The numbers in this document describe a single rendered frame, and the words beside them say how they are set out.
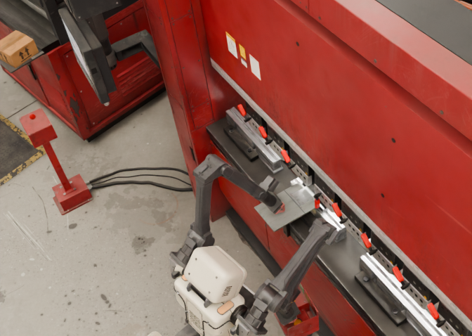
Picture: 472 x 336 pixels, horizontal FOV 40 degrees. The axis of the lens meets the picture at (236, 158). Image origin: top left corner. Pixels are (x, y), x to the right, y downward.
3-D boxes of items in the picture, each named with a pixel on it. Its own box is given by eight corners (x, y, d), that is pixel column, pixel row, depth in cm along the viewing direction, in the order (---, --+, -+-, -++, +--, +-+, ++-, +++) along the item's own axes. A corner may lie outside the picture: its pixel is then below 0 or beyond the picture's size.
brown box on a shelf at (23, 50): (-11, 55, 433) (-18, 40, 424) (22, 36, 443) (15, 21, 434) (11, 74, 416) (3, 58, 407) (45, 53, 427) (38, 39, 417)
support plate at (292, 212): (253, 208, 319) (253, 207, 318) (297, 183, 326) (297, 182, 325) (274, 232, 308) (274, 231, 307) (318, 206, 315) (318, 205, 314)
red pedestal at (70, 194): (52, 198, 472) (10, 117, 411) (83, 182, 479) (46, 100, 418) (62, 216, 460) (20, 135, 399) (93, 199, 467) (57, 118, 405)
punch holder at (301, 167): (290, 169, 317) (289, 146, 305) (304, 161, 319) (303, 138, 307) (308, 188, 308) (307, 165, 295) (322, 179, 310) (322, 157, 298)
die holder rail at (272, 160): (227, 122, 378) (225, 111, 371) (236, 118, 380) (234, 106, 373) (274, 174, 347) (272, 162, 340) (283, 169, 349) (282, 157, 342)
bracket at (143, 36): (112, 53, 392) (109, 44, 387) (147, 37, 398) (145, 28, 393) (140, 88, 367) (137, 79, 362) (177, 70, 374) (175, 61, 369)
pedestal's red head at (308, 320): (271, 309, 317) (268, 291, 304) (300, 296, 320) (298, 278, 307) (289, 344, 304) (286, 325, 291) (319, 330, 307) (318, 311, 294)
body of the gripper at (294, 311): (301, 313, 291) (297, 307, 286) (282, 325, 292) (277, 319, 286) (295, 302, 296) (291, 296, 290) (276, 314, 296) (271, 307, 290)
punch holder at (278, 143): (268, 145, 329) (265, 122, 317) (282, 138, 332) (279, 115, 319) (284, 163, 320) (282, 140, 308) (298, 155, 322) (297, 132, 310)
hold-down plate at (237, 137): (223, 131, 374) (223, 128, 371) (231, 127, 375) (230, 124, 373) (251, 162, 355) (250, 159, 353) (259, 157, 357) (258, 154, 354)
